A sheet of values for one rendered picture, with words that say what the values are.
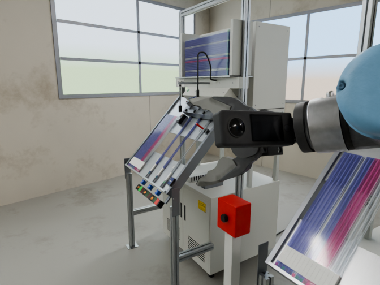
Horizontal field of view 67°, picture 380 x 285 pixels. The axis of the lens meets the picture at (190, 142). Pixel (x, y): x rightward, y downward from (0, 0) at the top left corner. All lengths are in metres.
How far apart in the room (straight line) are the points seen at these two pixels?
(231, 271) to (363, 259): 0.73
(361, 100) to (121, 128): 4.04
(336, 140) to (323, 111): 0.04
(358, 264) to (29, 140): 3.40
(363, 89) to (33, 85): 3.61
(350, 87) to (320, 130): 0.13
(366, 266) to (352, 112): 0.81
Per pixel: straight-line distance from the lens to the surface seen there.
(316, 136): 0.39
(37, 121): 3.76
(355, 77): 0.27
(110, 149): 4.19
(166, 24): 4.75
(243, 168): 0.44
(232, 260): 1.56
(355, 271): 1.04
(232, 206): 1.39
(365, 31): 1.40
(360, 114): 0.26
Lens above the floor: 1.34
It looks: 12 degrees down
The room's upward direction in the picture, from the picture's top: straight up
